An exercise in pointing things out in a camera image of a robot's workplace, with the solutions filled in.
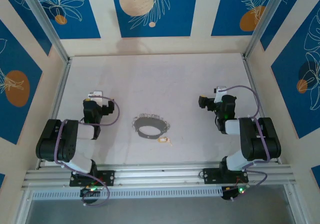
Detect controller board with green light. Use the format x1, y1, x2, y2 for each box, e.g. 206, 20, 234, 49
79, 186, 101, 199
221, 185, 247, 201

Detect aluminium frame post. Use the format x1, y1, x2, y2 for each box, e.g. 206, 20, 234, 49
243, 0, 293, 60
18, 0, 71, 63

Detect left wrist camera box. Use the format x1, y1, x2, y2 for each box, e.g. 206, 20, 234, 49
88, 90, 104, 99

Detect metal band with key rings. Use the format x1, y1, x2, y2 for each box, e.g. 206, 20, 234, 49
132, 112, 172, 139

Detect aluminium table edge rail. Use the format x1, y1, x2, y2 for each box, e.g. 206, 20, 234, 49
36, 57, 73, 170
242, 55, 282, 165

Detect white slotted cable duct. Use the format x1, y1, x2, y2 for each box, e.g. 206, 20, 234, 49
31, 186, 225, 201

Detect aluminium mounting rail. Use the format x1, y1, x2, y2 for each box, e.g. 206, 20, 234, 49
21, 162, 297, 191

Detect aluminium frame leg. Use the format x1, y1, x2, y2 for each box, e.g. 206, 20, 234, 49
283, 183, 309, 224
14, 188, 34, 224

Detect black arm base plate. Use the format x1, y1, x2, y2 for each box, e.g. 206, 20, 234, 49
69, 170, 116, 188
202, 167, 250, 185

